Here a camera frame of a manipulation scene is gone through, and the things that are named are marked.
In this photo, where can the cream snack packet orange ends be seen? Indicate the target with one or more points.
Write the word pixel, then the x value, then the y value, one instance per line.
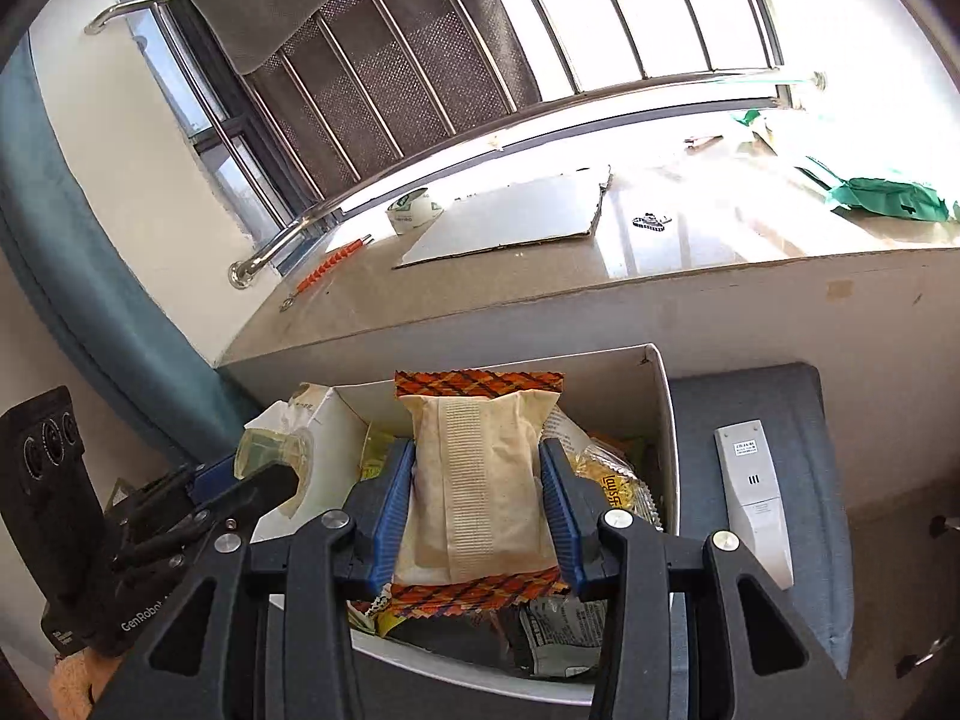
pixel 472 480

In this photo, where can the grey green snack packet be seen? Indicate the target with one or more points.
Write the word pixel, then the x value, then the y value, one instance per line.
pixel 559 637

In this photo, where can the small brown metal tool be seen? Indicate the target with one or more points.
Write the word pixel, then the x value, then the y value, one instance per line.
pixel 705 141

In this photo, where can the grey cloth on railing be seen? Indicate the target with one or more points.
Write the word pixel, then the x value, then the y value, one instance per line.
pixel 247 7

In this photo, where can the green plastic bag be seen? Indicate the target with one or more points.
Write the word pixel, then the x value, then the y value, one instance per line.
pixel 885 199

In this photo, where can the flat cardboard sheet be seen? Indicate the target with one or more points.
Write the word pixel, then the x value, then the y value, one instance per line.
pixel 510 217

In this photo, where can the white cardboard box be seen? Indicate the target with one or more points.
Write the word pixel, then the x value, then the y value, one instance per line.
pixel 600 390

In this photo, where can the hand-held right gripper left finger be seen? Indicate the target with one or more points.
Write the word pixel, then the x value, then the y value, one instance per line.
pixel 394 517

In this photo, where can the stone window sill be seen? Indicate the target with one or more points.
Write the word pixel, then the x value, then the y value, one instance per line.
pixel 712 240

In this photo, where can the teal curtain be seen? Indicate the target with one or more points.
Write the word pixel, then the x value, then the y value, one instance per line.
pixel 90 277

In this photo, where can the cream snack packet clear window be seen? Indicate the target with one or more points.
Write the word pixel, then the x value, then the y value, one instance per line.
pixel 274 450

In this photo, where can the steel window guard rail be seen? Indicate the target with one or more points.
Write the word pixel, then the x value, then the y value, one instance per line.
pixel 241 274

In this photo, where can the clear tape roll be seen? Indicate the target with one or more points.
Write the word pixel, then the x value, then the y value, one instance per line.
pixel 412 211

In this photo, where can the white remote control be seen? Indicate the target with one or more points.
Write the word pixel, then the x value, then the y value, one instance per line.
pixel 754 510

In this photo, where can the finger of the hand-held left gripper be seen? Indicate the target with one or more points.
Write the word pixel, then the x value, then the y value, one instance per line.
pixel 214 480
pixel 262 495

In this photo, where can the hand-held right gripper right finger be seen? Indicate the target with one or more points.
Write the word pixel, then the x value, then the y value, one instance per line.
pixel 566 517

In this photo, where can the yellow green printed snack packet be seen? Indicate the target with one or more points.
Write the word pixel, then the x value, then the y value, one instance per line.
pixel 615 480

